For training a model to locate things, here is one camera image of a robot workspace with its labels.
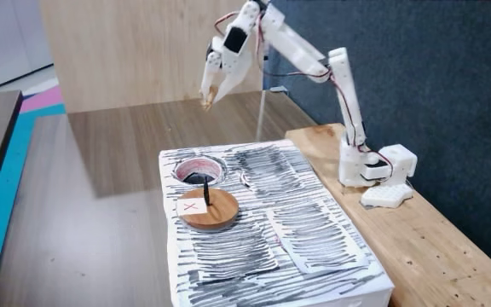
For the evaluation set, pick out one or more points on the light wooden plank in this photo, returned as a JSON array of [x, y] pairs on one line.
[[420, 256]]

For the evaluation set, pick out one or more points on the round wooden disc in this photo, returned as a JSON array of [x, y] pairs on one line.
[[222, 211]]

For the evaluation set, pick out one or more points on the narrow scribbled paper sheet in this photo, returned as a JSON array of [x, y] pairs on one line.
[[228, 251]]

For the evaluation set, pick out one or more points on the box covered in scribbled paper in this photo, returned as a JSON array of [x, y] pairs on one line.
[[228, 281]]

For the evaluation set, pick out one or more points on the black peg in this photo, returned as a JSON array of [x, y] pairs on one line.
[[206, 192]]

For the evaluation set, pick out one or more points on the small grey partition bracket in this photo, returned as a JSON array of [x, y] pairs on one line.
[[279, 89]]

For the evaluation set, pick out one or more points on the wide scribbled paper sheet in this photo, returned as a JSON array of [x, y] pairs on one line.
[[318, 239]]

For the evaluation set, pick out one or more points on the dark blue fabric partition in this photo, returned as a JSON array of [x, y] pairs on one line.
[[399, 42]]

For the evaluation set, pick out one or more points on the brown debris clump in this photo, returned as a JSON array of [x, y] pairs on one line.
[[208, 99]]

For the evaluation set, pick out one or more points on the light wooden panel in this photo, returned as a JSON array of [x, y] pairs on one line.
[[143, 51]]

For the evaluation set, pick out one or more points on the white card with red cross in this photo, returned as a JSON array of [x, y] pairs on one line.
[[191, 207]]

